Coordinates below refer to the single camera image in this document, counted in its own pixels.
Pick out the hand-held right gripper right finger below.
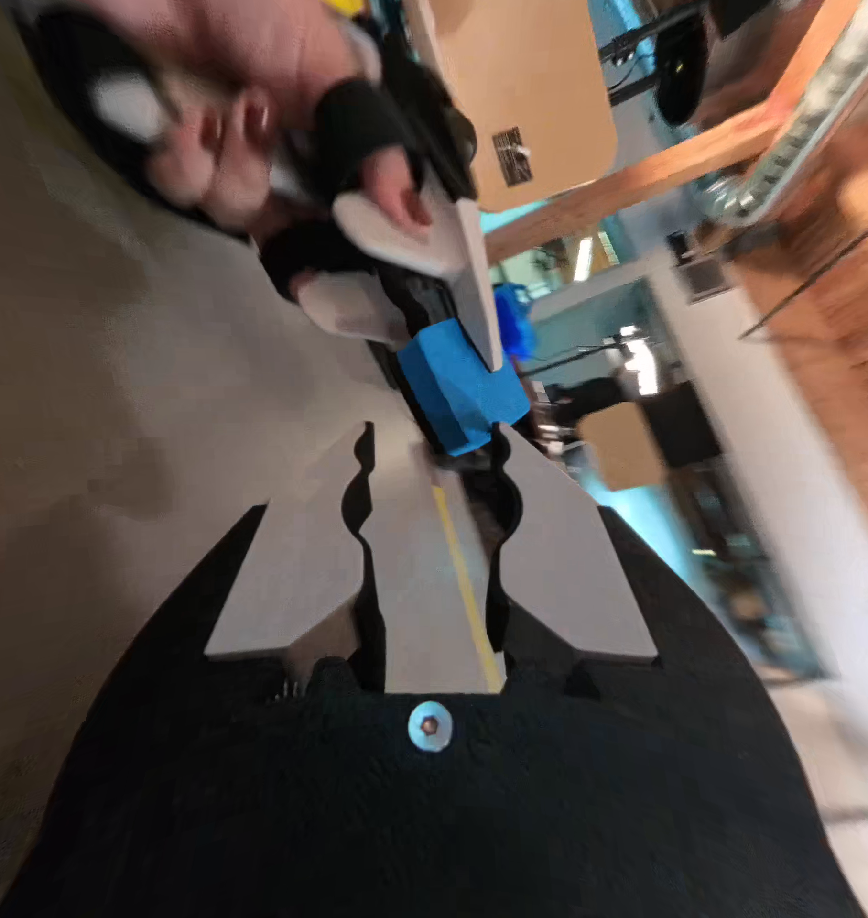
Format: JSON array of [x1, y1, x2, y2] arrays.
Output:
[[486, 422, 659, 678]]

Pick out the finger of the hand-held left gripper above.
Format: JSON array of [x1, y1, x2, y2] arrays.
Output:
[[368, 337, 455, 459], [445, 198, 508, 375]]

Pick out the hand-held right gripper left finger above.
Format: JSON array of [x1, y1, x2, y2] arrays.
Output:
[[205, 422, 388, 693]]

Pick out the blue foam block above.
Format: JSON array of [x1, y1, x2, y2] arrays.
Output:
[[396, 319, 532, 458]]

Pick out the person's left hand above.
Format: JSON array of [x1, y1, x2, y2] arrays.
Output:
[[93, 0, 436, 234]]

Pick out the yellow tape strip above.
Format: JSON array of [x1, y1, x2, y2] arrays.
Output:
[[432, 485, 505, 694]]

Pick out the cardboard box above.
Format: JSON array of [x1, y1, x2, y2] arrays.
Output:
[[576, 400, 669, 493]]

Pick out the silver ventilation duct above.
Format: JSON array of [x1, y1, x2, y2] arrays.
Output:
[[699, 0, 868, 225]]

